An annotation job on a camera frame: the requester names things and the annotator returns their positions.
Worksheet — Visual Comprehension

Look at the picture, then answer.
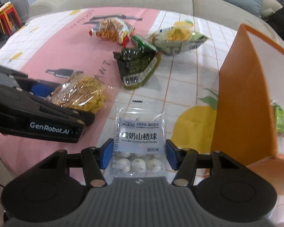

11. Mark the green white chip bag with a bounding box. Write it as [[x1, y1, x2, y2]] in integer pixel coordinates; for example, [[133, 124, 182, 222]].
[[131, 26, 211, 57]]

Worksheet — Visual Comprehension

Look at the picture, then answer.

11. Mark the clear waffle snack bag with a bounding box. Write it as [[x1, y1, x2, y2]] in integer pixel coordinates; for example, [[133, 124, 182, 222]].
[[49, 72, 116, 114]]

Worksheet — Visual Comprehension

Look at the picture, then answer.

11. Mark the orange stool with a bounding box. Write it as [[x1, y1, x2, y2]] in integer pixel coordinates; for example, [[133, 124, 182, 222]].
[[0, 2, 22, 36]]

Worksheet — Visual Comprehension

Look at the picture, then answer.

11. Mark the dark green seaweed bag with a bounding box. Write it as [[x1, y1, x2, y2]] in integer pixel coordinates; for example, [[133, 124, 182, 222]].
[[113, 47, 161, 90]]

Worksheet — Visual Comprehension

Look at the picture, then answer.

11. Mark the green small snack pack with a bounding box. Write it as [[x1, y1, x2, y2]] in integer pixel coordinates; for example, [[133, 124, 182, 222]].
[[271, 100, 284, 137]]

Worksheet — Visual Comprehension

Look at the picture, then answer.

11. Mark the orange storage box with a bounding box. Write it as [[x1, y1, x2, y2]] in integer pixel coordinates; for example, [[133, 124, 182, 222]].
[[211, 24, 284, 195]]

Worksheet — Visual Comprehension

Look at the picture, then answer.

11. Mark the yogurt hawthorn ball bag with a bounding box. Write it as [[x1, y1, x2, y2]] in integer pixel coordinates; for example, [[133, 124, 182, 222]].
[[111, 100, 167, 177]]

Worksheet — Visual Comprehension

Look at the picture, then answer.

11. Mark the pink white tablecloth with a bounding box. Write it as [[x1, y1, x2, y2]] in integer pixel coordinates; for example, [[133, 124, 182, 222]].
[[0, 7, 284, 220]]

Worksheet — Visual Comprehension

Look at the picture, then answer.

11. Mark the beige sofa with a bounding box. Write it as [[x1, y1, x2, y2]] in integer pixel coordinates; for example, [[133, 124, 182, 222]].
[[29, 0, 282, 29]]

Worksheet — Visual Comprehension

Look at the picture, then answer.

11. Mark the red fries snack bag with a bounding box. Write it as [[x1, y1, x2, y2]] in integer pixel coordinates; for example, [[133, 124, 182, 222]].
[[89, 17, 135, 47]]

